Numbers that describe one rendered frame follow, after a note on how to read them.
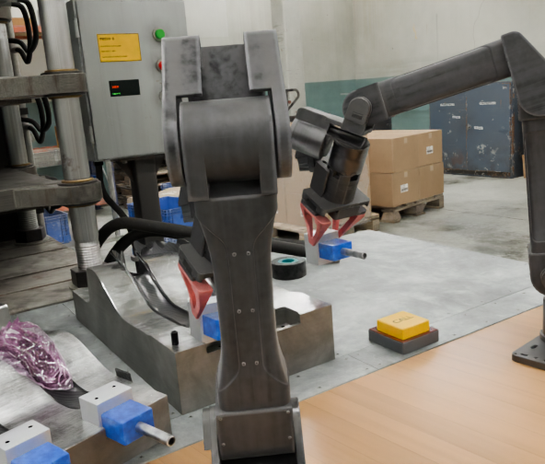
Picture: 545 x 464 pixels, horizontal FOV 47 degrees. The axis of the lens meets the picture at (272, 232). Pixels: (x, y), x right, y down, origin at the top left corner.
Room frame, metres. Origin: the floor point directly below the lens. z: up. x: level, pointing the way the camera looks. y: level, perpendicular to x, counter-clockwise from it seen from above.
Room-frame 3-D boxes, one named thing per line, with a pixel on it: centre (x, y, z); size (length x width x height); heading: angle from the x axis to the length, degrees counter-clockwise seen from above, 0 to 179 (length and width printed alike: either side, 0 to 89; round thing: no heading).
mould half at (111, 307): (1.04, 0.16, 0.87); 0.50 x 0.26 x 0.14; 32
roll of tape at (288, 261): (1.36, -0.03, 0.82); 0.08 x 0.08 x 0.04
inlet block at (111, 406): (0.65, 0.17, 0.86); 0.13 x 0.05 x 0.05; 49
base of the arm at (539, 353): (0.89, -0.43, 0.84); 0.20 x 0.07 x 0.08; 130
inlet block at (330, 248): (1.04, -0.11, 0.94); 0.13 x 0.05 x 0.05; 32
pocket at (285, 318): (0.87, 0.00, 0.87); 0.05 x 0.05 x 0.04; 32
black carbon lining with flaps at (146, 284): (1.02, 0.16, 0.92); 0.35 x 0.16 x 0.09; 32
